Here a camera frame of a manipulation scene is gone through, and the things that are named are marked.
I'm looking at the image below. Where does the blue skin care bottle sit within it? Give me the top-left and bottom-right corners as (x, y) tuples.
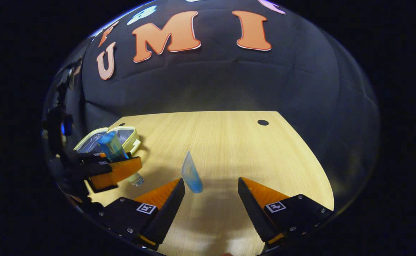
(98, 132), (145, 187)

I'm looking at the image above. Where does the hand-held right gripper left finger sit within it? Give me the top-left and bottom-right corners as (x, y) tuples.
(91, 178), (186, 252)

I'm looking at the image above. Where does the pale yellow small suitcase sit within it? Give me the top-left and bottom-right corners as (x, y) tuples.
(73, 126), (141, 159)

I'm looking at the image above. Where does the blue and white tube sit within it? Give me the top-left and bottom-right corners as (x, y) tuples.
(181, 150), (204, 194)

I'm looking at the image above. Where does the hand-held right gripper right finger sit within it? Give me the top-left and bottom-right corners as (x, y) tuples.
(238, 177), (335, 249)

